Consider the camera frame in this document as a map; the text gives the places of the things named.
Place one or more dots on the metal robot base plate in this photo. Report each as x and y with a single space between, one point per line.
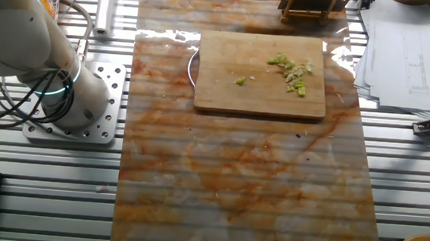
112 102

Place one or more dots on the white paper sheets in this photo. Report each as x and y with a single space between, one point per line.
405 54

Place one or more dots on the white plastic wrap roll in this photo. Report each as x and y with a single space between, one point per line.
105 6

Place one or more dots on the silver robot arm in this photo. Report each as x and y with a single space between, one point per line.
16 38

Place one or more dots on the wooden cutting board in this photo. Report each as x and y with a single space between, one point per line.
239 95

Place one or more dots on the orange marble patterned mat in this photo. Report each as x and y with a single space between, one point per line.
234 175

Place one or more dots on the orange fruit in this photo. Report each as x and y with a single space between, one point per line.
49 8

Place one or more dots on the pale cut scallion slice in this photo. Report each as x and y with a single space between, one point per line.
309 66

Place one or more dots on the green scallion stalk piece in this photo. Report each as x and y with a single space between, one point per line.
301 91

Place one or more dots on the small green scallion slice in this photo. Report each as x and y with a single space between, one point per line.
290 89

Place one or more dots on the tan cardboard box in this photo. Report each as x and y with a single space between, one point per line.
413 0

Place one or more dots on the wooden knife rack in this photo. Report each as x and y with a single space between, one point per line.
302 15

